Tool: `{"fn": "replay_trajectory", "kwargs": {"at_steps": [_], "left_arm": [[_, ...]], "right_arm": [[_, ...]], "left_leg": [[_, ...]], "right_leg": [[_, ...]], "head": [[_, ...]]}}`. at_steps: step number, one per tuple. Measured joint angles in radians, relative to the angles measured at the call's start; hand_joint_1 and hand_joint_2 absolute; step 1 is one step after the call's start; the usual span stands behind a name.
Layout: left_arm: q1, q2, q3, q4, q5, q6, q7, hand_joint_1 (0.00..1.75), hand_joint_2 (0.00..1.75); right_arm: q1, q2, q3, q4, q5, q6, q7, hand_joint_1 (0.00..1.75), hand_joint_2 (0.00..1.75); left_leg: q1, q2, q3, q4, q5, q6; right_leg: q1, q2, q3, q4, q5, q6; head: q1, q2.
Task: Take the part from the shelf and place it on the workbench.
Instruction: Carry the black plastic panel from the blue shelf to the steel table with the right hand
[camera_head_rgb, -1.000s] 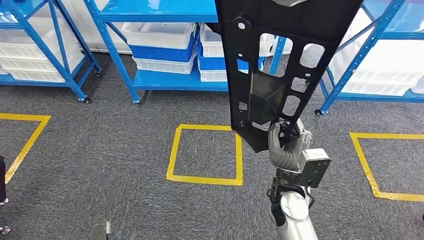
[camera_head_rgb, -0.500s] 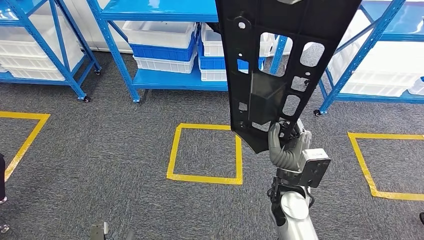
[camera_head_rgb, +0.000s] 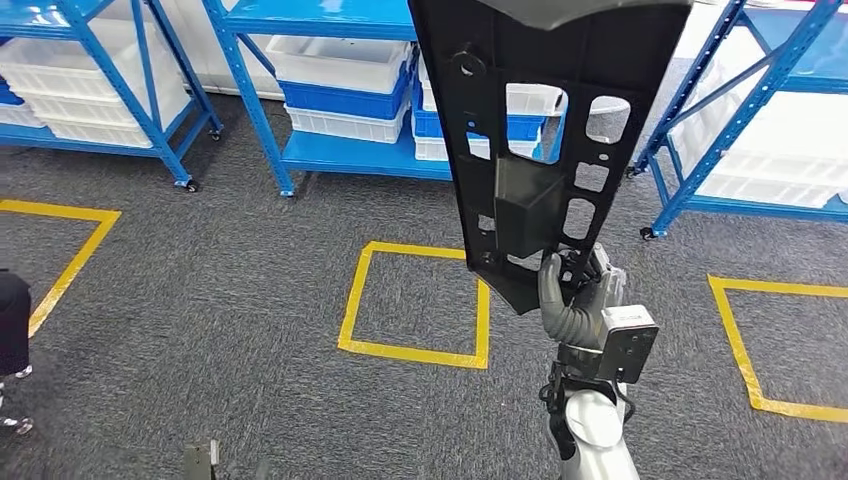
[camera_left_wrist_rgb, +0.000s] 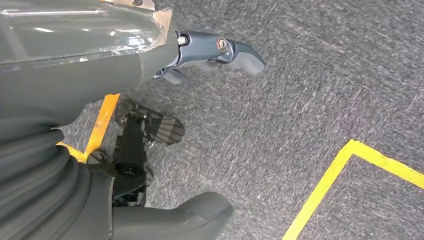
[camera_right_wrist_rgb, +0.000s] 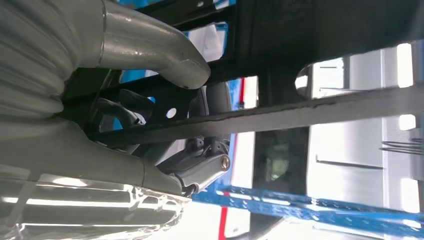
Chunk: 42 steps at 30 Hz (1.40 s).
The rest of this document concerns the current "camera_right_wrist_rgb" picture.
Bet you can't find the red barrier belt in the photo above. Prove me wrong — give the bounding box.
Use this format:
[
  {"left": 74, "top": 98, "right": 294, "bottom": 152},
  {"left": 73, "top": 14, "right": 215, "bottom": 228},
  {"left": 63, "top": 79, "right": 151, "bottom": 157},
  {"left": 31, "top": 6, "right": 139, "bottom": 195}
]
[{"left": 216, "top": 77, "right": 247, "bottom": 240}]

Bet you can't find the white car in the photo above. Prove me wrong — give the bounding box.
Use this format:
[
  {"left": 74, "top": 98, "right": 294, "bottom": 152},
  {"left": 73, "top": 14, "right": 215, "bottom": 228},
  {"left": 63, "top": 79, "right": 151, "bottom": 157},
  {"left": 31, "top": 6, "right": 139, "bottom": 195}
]
[{"left": 185, "top": 23, "right": 424, "bottom": 240}]

